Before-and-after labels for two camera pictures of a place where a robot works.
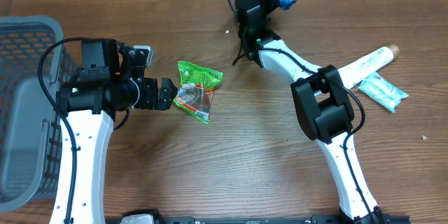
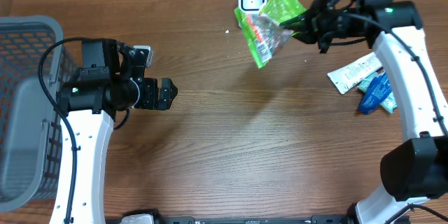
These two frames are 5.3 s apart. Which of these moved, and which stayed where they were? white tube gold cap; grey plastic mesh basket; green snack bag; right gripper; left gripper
Moved: right gripper; green snack bag
Stayed: white tube gold cap; left gripper; grey plastic mesh basket
